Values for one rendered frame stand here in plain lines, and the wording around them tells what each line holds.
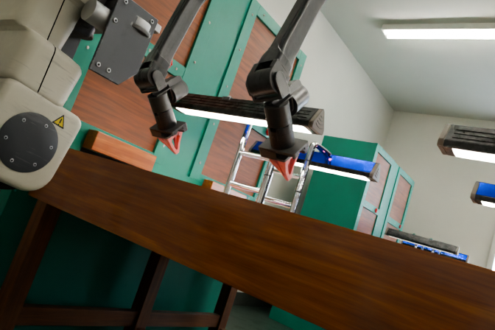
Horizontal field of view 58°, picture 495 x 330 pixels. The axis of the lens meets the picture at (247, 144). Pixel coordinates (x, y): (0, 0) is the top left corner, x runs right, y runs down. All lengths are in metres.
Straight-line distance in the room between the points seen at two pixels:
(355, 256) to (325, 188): 3.41
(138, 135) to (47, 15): 1.03
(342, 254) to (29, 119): 0.60
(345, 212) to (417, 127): 2.92
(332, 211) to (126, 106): 2.74
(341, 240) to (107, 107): 1.13
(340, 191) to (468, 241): 2.47
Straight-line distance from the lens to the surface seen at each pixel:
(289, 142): 1.00
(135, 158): 1.77
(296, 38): 1.05
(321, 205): 4.23
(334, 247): 0.88
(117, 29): 0.90
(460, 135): 1.19
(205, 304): 2.50
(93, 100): 1.72
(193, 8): 1.44
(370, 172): 1.82
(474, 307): 0.81
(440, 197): 6.40
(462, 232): 6.27
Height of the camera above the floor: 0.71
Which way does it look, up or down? 10 degrees up
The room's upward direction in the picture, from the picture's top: 19 degrees clockwise
